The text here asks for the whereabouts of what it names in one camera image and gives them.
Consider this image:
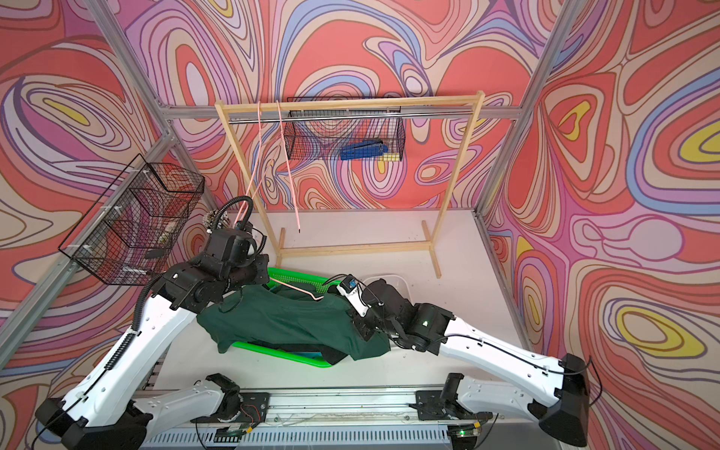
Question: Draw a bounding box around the metal hanging rod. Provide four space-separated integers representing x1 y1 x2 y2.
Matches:
260 107 472 123

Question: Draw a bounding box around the pink hanger of teal shirt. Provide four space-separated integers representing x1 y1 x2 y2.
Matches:
245 101 264 198

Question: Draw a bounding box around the black wire basket back wall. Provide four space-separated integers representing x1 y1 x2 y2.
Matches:
284 107 406 162

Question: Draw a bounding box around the white plastic tray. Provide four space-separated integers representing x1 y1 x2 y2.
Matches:
363 274 410 297

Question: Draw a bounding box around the pink hanger of green shirt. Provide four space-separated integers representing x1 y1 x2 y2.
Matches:
269 279 327 302

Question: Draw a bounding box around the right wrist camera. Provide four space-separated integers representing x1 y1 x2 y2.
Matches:
337 275 369 318

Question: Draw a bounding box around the black wire basket left wall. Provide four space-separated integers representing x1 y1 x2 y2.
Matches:
58 155 206 286

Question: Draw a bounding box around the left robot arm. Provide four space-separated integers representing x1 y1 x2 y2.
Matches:
35 196 269 449

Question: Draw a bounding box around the dark green t-shirt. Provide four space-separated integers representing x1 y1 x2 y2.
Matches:
197 285 391 361

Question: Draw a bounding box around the black t-shirt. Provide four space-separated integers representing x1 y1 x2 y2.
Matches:
264 343 348 366

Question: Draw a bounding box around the clear pencil cup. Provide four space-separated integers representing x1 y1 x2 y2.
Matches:
204 210 227 234

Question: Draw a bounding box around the black wire basket wall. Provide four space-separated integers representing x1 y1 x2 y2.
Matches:
58 155 206 286
284 107 406 162

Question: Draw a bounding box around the blue item in basket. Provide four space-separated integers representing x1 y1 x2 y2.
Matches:
339 140 389 161

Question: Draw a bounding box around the green plastic basket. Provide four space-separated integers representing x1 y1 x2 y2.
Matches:
232 268 341 369

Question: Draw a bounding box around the wooden clothes rack frame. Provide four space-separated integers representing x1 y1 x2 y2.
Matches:
215 91 486 276

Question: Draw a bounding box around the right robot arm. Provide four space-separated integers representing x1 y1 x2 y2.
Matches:
337 275 591 447

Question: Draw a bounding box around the pink hanger of black shirt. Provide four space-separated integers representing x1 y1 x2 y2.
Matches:
276 101 302 234

